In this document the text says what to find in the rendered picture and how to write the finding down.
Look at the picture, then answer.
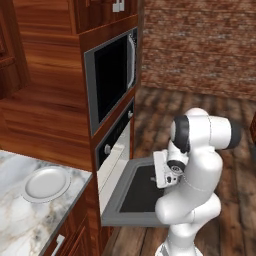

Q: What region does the wooden tall cabinet housing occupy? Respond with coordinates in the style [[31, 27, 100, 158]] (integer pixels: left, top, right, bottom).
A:
[[0, 0, 145, 256]]

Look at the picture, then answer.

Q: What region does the wooden drawer front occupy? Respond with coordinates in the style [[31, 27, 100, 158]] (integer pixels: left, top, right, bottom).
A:
[[42, 186, 101, 256]]

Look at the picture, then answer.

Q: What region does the dark brown wooden furniture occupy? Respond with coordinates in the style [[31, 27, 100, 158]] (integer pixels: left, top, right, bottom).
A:
[[249, 112, 256, 145]]

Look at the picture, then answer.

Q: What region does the built-in black microwave oven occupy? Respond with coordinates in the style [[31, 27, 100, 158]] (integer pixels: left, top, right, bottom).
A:
[[83, 27, 139, 136]]

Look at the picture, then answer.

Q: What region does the grey oven door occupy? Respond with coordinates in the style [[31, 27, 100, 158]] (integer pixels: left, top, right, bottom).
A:
[[100, 156, 172, 229]]

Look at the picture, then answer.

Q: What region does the white round plate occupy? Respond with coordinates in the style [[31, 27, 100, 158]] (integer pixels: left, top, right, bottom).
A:
[[22, 165, 72, 204]]

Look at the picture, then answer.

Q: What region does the white drawer handle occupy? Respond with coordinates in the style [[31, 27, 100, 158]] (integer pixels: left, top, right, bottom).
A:
[[50, 233, 66, 256]]

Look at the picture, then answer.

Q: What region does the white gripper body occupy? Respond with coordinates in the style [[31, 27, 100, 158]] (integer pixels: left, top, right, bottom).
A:
[[152, 149, 170, 190]]

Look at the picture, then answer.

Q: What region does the white cupboard handle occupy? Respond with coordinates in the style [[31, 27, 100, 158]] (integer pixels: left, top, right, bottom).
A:
[[112, 0, 126, 13]]

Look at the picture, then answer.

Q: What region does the wooden wall shelf unit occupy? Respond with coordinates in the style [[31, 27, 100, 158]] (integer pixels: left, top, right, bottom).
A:
[[0, 0, 32, 100]]

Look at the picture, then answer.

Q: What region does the silver microwave door handle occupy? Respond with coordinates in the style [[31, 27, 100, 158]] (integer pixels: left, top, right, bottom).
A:
[[127, 34, 137, 90]]

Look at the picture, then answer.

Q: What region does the wooden cupboard door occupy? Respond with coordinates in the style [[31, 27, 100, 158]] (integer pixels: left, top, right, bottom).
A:
[[68, 0, 140, 35]]

